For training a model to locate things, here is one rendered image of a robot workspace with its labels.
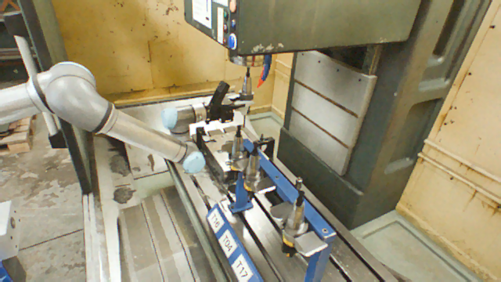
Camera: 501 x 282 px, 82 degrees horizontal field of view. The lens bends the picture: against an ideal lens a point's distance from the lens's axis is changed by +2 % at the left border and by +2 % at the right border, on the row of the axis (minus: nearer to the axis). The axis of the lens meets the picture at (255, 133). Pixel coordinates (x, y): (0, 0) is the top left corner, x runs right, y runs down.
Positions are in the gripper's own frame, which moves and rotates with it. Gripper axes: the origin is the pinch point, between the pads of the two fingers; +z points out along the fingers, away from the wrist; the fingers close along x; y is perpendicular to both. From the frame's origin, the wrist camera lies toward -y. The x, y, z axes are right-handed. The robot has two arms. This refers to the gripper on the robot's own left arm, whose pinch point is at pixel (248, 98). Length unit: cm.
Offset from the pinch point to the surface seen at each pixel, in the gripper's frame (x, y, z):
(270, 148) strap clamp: -4.0, 33.2, 17.9
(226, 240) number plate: 34, 35, -27
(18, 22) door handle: -34, -25, -70
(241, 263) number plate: 45, 34, -27
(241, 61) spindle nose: 5.1, -17.8, -7.0
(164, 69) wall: -101, 19, -6
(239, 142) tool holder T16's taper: 25.9, 1.2, -18.7
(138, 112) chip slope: -96, 46, -28
